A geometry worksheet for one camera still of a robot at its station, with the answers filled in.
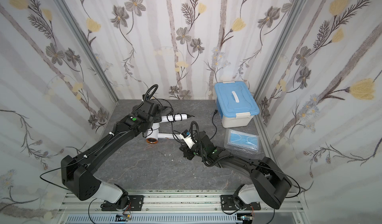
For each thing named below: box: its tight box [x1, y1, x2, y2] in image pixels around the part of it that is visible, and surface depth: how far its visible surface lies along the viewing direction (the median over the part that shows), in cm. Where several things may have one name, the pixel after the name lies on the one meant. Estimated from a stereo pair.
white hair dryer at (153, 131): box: [146, 113, 189, 137], surface depth 81 cm
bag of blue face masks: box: [223, 127, 261, 155], surface depth 98 cm
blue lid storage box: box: [214, 81, 261, 128], surface depth 100 cm
